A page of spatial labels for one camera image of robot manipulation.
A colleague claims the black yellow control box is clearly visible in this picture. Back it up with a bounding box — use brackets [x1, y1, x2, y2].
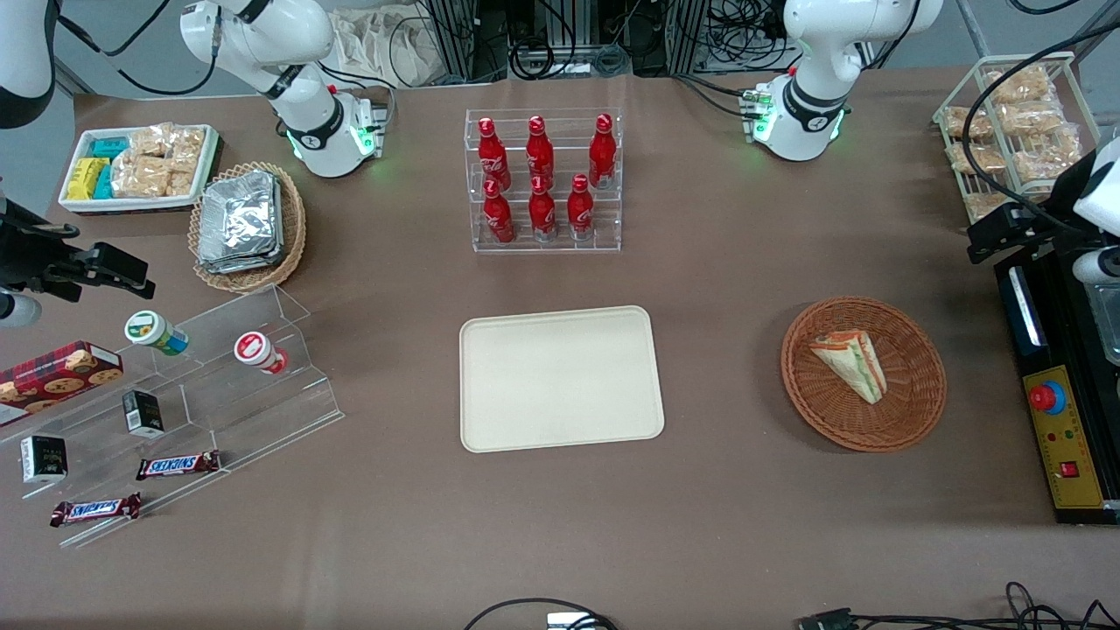
[995, 254, 1120, 526]

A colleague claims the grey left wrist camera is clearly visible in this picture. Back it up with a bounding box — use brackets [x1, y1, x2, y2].
[1073, 248, 1120, 286]

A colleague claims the green-lid cup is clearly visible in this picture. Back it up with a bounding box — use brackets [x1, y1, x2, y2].
[123, 310, 189, 356]

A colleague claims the cream plastic tray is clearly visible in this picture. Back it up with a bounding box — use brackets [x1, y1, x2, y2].
[459, 304, 666, 454]

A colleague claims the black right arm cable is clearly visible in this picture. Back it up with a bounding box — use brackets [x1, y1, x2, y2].
[52, 0, 220, 97]

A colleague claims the beige cloth bag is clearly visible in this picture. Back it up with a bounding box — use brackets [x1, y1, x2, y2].
[331, 7, 445, 88]

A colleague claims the plastic-wrapped triangle sandwich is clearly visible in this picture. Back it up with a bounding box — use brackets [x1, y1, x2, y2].
[808, 329, 888, 406]

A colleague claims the black looped cable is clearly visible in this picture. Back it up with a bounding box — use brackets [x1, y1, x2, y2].
[462, 598, 619, 630]

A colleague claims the yellow snack pack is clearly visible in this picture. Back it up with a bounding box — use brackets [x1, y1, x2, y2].
[66, 157, 109, 200]

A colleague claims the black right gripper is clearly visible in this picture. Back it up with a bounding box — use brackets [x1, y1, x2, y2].
[0, 198, 158, 301]

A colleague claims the red cola bottle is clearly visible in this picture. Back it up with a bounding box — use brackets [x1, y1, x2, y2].
[567, 173, 596, 241]
[483, 179, 515, 244]
[528, 175, 557, 242]
[525, 115, 556, 186]
[588, 113, 619, 190]
[477, 116, 512, 192]

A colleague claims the aluminium frame post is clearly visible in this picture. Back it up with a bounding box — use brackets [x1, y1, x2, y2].
[665, 0, 711, 75]
[427, 0, 480, 84]

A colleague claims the white wire rack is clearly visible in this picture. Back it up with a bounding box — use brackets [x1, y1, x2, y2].
[932, 52, 1102, 224]

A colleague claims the clear acrylic bottle rack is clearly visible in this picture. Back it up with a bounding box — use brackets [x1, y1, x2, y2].
[465, 108, 624, 255]

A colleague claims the black cable with connector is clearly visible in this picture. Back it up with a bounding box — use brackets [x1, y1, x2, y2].
[798, 581, 1120, 630]

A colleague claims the white rectangular snack tray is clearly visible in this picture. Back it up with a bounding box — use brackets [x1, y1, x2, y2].
[58, 124, 220, 216]

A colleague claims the brown Snickers bar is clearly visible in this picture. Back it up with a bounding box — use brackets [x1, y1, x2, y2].
[50, 493, 143, 528]
[136, 450, 222, 481]

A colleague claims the clear plastic container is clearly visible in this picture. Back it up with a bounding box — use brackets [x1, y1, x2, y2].
[1088, 282, 1120, 365]

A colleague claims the red-lid cup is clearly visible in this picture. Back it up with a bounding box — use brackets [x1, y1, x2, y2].
[234, 331, 290, 375]

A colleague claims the light oval wicker basket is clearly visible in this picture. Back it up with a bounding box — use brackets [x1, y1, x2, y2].
[187, 161, 307, 294]

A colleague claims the clear acrylic stepped shelf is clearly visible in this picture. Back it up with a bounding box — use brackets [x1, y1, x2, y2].
[0, 284, 345, 550]

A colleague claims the brown round wicker basket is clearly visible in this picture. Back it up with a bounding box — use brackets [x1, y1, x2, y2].
[780, 296, 949, 453]

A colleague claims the silver foil pack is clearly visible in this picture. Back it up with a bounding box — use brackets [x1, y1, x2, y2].
[197, 170, 284, 275]

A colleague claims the red tartan cookie box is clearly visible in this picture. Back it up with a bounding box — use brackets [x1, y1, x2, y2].
[0, 340, 124, 428]

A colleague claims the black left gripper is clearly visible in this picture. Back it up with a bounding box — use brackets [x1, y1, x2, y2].
[966, 153, 1099, 264]

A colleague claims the small black box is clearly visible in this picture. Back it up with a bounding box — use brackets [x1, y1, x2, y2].
[122, 389, 165, 438]
[20, 435, 68, 485]

